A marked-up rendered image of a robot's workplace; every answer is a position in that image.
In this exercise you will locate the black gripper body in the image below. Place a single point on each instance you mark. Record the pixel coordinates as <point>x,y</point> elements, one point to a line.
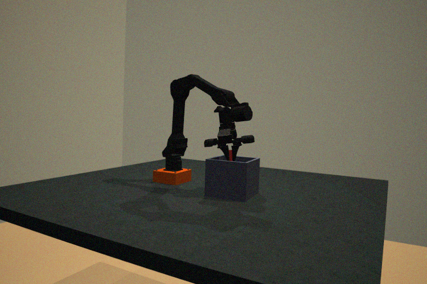
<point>237,141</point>

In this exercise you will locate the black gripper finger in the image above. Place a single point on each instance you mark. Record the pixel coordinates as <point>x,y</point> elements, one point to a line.
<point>225,150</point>
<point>234,151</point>

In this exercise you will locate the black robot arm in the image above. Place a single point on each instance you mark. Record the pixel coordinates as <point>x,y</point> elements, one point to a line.
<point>179,89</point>

